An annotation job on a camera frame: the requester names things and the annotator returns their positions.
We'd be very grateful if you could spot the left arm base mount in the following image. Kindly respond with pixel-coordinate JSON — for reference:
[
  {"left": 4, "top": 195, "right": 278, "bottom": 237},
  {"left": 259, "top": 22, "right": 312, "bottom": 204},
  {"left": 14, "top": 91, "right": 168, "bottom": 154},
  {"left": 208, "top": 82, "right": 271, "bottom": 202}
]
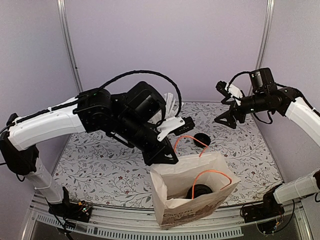
[{"left": 48, "top": 186, "right": 92, "bottom": 223}]

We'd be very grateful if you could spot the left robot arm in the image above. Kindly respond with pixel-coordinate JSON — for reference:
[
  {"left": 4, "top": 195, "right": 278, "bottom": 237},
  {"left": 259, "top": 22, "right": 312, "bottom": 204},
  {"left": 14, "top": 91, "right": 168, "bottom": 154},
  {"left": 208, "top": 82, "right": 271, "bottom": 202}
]
[{"left": 0, "top": 81, "right": 185, "bottom": 217}]

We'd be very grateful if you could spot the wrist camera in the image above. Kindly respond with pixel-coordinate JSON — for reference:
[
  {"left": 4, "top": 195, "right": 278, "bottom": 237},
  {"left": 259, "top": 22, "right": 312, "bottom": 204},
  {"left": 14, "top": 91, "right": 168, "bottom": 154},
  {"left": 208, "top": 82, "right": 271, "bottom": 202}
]
[
  {"left": 157, "top": 116, "right": 195, "bottom": 142},
  {"left": 216, "top": 81, "right": 245, "bottom": 106}
]

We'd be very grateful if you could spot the aluminium front rail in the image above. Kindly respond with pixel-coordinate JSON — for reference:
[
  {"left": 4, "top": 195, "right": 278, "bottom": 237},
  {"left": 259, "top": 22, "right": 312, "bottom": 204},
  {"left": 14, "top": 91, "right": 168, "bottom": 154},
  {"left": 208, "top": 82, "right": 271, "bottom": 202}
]
[{"left": 22, "top": 199, "right": 313, "bottom": 240}]

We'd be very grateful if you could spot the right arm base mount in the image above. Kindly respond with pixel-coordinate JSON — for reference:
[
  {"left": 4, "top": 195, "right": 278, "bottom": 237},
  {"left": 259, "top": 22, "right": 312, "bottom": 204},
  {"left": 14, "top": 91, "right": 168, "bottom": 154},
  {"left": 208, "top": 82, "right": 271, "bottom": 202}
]
[{"left": 239, "top": 203, "right": 285, "bottom": 235}]

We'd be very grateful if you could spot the left aluminium frame post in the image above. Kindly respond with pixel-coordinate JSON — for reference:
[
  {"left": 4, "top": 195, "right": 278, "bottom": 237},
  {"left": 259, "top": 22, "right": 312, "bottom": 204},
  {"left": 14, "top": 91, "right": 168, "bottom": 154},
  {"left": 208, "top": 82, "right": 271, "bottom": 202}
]
[{"left": 56, "top": 0, "right": 83, "bottom": 93}]

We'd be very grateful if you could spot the right aluminium frame post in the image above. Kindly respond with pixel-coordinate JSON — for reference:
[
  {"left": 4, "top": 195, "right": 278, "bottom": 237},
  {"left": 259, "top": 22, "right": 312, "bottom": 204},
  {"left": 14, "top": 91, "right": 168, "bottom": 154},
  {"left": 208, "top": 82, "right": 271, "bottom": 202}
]
[{"left": 255, "top": 0, "right": 275, "bottom": 69}]

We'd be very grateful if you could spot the white paper takeout bag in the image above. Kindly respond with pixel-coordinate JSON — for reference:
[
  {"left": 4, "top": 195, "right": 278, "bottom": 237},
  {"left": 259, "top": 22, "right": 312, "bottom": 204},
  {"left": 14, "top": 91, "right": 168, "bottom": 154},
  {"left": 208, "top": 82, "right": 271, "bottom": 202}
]
[{"left": 150, "top": 149, "right": 241, "bottom": 230}]

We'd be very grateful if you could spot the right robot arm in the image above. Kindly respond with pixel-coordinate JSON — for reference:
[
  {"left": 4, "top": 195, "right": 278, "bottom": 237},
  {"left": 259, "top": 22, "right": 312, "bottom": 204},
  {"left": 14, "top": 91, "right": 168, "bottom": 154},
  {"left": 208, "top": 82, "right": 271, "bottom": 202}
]
[{"left": 214, "top": 67, "right": 320, "bottom": 218}]

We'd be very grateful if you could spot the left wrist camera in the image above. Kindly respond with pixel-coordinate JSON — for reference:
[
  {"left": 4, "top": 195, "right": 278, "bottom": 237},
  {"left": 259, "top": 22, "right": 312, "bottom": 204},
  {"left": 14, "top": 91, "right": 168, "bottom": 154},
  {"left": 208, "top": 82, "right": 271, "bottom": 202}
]
[{"left": 157, "top": 116, "right": 195, "bottom": 142}]

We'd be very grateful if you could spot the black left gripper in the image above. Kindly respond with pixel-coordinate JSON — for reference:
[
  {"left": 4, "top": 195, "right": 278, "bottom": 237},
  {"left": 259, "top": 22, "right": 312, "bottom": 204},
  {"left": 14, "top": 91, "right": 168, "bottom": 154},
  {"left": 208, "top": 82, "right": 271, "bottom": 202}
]
[{"left": 114, "top": 112, "right": 179, "bottom": 167}]

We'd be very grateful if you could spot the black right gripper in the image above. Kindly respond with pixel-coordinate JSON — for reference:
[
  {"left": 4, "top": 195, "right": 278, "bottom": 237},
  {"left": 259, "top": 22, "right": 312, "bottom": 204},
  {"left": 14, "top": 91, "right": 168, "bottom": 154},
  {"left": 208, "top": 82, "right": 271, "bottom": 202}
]
[{"left": 214, "top": 91, "right": 268, "bottom": 129}]

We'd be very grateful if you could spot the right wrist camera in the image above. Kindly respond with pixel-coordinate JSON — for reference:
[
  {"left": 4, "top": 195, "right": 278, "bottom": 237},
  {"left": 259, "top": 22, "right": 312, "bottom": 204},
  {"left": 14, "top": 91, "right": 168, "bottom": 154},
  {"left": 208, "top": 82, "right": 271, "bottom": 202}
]
[{"left": 216, "top": 81, "right": 245, "bottom": 106}]

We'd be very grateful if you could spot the aluminium frame post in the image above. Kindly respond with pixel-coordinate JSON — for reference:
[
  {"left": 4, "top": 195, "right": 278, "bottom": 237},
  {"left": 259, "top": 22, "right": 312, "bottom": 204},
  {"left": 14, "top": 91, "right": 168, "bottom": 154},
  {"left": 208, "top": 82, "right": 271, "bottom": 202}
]
[
  {"left": 56, "top": 0, "right": 83, "bottom": 93},
  {"left": 255, "top": 0, "right": 275, "bottom": 69}
]

